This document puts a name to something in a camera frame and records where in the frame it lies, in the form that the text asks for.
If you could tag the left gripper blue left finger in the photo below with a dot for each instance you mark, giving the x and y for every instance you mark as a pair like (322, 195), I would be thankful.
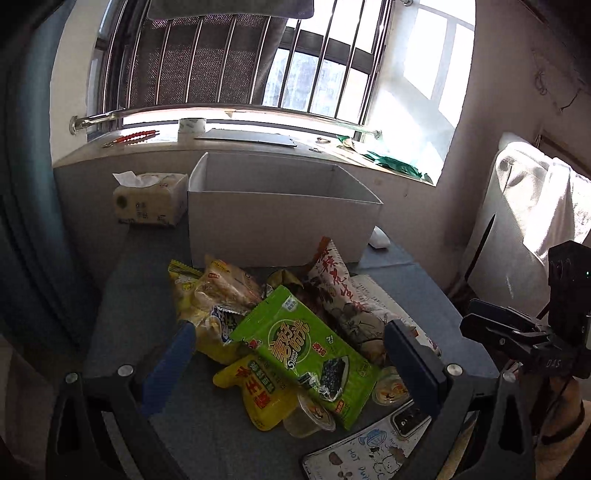
(163, 368)

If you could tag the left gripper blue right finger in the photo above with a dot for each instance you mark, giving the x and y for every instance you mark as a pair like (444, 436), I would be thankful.
(418, 366)

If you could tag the yellow chip bag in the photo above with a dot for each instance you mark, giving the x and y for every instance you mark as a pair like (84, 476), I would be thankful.
(213, 328)

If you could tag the person's right hand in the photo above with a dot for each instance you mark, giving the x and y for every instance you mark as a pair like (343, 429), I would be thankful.
(563, 451)

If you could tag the clear jelly cup right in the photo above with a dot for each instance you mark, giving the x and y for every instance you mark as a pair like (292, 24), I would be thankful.
(390, 389)

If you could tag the clear jelly cup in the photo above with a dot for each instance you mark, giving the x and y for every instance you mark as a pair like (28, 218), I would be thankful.
(308, 418)
(390, 389)

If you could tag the clear wrapped bread snack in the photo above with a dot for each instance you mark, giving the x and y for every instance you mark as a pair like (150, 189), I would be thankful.
(225, 285)

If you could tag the smartphone with cartoon case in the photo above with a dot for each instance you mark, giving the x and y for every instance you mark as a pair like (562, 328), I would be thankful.
(376, 452)

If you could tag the green seaweed snack bag rear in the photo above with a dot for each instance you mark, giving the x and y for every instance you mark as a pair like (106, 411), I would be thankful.
(283, 331)

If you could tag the yellow corn snack pouch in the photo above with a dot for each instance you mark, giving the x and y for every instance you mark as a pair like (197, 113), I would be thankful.
(268, 397)

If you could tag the clear jelly cup front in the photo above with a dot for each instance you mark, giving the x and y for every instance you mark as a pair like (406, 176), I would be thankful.
(308, 418)

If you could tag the red lettered peanut bag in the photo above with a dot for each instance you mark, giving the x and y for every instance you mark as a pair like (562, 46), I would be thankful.
(362, 320)

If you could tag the teal curtain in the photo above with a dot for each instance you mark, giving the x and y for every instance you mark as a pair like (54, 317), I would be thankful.
(47, 298)

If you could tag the white cloth covered appliance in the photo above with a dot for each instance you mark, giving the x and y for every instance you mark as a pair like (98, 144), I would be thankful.
(532, 203)

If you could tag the tissue paper pack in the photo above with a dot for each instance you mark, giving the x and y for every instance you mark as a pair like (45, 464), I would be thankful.
(150, 198)

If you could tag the white cardboard box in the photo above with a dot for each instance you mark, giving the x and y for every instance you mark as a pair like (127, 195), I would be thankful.
(254, 210)

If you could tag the green plastic bag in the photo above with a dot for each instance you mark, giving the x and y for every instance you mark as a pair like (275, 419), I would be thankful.
(398, 166)

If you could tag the grey hanging towel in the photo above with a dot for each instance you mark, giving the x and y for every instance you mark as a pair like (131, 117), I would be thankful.
(173, 9)

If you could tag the steel window guard rail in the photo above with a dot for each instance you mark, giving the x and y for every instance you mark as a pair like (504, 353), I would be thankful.
(315, 74)

